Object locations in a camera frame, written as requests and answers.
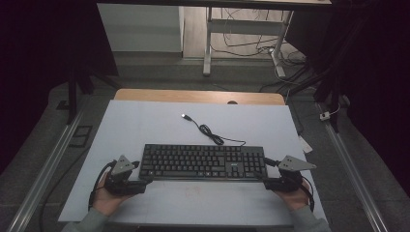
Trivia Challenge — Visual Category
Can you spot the white cabinet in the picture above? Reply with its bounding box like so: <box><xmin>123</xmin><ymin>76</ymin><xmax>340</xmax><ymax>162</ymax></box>
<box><xmin>97</xmin><ymin>3</ymin><xmax>185</xmax><ymax>53</ymax></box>

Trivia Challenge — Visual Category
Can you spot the black computer keyboard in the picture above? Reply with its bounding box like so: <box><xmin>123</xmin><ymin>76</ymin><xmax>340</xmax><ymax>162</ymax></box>
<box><xmin>138</xmin><ymin>143</ymin><xmax>269</xmax><ymax>182</ymax></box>

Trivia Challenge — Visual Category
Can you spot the black keyboard cable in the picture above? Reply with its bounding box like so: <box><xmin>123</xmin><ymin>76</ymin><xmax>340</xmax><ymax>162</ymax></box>
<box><xmin>181</xmin><ymin>113</ymin><xmax>247</xmax><ymax>147</ymax></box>

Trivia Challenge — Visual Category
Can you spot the dark curtain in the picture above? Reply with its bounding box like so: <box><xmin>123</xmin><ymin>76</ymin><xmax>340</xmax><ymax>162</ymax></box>
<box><xmin>284</xmin><ymin>0</ymin><xmax>410</xmax><ymax>196</ymax></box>
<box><xmin>0</xmin><ymin>0</ymin><xmax>119</xmax><ymax>177</ymax></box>

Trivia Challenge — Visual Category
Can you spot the white paper tag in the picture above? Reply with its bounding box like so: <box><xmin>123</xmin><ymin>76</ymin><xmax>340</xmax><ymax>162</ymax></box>
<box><xmin>298</xmin><ymin>134</ymin><xmax>314</xmax><ymax>155</ymax></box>

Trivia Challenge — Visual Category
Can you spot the black metal stand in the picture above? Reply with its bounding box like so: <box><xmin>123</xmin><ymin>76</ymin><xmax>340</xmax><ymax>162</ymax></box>
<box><xmin>288</xmin><ymin>17</ymin><xmax>366</xmax><ymax>133</ymax></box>
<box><xmin>65</xmin><ymin>62</ymin><xmax>121</xmax><ymax>126</ymax></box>

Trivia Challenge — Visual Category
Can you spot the person's left hand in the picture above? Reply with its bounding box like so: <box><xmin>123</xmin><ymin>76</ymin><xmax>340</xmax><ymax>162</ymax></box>
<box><xmin>91</xmin><ymin>175</ymin><xmax>131</xmax><ymax>218</ymax></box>

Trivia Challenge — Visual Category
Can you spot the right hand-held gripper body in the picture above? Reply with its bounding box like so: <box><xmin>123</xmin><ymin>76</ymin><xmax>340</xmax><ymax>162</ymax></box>
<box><xmin>264</xmin><ymin>155</ymin><xmax>317</xmax><ymax>193</ymax></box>

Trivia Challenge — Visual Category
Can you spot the long black floor cable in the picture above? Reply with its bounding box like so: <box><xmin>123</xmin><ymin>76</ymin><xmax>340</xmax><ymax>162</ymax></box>
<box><xmin>39</xmin><ymin>146</ymin><xmax>93</xmax><ymax>232</ymax></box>

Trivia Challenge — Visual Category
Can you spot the tangle of floor cables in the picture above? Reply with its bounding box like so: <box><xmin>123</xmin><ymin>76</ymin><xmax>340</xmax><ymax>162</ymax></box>
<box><xmin>211</xmin><ymin>8</ymin><xmax>308</xmax><ymax>67</ymax></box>

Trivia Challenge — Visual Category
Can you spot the person's right hand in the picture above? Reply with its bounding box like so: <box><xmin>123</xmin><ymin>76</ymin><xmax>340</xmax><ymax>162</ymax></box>
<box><xmin>273</xmin><ymin>178</ymin><xmax>311</xmax><ymax>213</ymax></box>

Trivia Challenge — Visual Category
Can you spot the right hand-held gripper cable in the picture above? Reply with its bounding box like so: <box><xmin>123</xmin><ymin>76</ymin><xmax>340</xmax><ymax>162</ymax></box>
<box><xmin>301</xmin><ymin>175</ymin><xmax>316</xmax><ymax>213</ymax></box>

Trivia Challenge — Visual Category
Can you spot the hand-held gripper cable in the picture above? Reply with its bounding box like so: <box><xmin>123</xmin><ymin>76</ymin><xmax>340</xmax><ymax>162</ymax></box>
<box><xmin>301</xmin><ymin>175</ymin><xmax>316</xmax><ymax>213</ymax></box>
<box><xmin>88</xmin><ymin>159</ymin><xmax>118</xmax><ymax>211</ymax></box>

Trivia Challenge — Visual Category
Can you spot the left hand-held gripper cable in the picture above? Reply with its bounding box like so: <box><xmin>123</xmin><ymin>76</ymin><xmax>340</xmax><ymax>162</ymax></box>
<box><xmin>88</xmin><ymin>159</ymin><xmax>118</xmax><ymax>211</ymax></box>

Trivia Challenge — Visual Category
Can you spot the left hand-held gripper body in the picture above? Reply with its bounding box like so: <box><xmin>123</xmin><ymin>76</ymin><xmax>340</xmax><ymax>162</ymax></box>
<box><xmin>104</xmin><ymin>155</ymin><xmax>143</xmax><ymax>196</ymax></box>

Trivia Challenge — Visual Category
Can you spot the aluminium floor rail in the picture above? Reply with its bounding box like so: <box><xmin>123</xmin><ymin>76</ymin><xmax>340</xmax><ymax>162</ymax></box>
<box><xmin>316</xmin><ymin>101</ymin><xmax>390</xmax><ymax>232</ymax></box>
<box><xmin>5</xmin><ymin>105</ymin><xmax>85</xmax><ymax>232</ymax></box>

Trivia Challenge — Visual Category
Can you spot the black floor frame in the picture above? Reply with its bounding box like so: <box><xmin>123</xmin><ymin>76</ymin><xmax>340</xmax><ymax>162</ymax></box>
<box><xmin>68</xmin><ymin>125</ymin><xmax>94</xmax><ymax>149</ymax></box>

